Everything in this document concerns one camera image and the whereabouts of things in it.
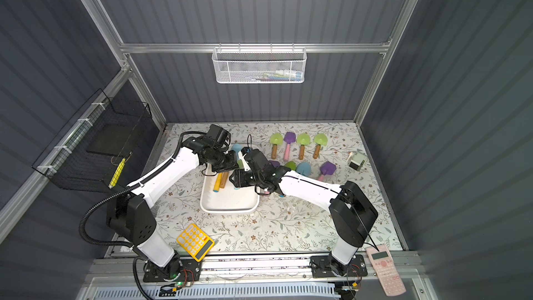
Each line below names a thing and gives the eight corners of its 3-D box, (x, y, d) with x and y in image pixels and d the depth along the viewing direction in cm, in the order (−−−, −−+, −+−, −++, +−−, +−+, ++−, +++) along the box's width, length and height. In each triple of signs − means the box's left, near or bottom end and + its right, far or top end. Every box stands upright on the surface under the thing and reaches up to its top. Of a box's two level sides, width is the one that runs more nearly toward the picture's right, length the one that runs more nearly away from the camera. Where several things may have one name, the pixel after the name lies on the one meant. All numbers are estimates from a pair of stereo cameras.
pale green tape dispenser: (349, 171, 102) (352, 165, 98) (345, 158, 107) (348, 151, 103) (365, 171, 102) (370, 165, 98) (361, 158, 107) (365, 151, 103)
